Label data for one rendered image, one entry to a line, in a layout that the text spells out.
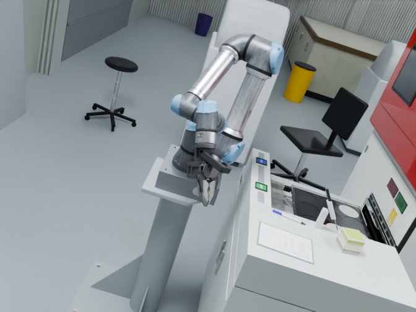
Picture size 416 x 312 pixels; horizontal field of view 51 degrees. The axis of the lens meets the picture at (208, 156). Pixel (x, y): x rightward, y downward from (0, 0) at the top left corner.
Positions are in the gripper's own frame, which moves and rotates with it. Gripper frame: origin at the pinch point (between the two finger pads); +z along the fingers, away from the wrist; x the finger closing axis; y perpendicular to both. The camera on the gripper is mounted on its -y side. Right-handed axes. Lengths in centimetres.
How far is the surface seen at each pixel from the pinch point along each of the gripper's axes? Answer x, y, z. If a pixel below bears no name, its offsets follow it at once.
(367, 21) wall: -775, 284, -379
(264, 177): -54, 16, -11
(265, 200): -39.7, 4.4, -0.9
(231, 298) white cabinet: -12.2, -2.6, 33.4
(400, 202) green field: -83, -35, -3
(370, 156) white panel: -120, -6, -26
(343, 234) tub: -47, -27, 10
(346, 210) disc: -90, -8, 2
